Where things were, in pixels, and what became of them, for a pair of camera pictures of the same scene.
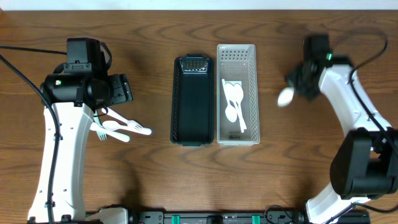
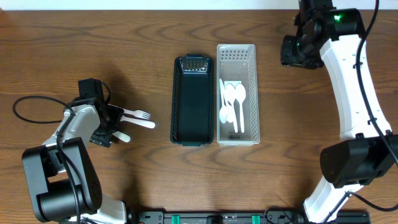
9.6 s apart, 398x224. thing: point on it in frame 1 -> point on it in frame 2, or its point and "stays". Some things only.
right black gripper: x=298 y=82 -> x=289 y=52
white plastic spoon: x=231 y=112 -> x=223 y=112
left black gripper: x=120 y=88 -> x=112 y=125
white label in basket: x=231 y=82 stays
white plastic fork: x=112 y=125 -> x=144 y=123
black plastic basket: x=193 y=100 stays
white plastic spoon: x=285 y=96 -> x=240 y=93
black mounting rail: x=235 y=218 stays
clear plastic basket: x=237 y=63 stays
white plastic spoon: x=238 y=94 -> x=230 y=112
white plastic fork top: x=124 y=121 -> x=137 y=113
